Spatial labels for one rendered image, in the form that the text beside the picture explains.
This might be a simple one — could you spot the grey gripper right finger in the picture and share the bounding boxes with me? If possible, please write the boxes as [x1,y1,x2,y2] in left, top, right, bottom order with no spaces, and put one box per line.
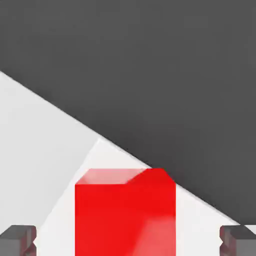
[219,224,256,256]

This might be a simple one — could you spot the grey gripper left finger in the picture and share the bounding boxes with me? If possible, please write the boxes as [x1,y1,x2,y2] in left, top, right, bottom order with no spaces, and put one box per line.
[0,224,38,256]

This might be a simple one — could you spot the small red cube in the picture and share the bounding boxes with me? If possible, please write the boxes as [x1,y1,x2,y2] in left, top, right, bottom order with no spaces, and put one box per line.
[74,167,177,256]

